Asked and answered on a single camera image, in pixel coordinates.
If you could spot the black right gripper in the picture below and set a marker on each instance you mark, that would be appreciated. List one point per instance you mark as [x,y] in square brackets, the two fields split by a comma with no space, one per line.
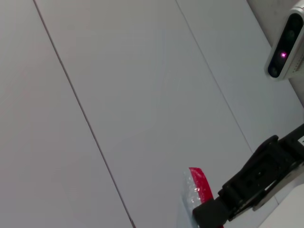
[293,137]

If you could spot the clear document bag red zip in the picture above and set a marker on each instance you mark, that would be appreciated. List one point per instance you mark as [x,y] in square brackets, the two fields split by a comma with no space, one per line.
[200,183]

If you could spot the silver right wrist depth camera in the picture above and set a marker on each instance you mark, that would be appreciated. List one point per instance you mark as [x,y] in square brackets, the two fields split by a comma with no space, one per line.
[283,45]

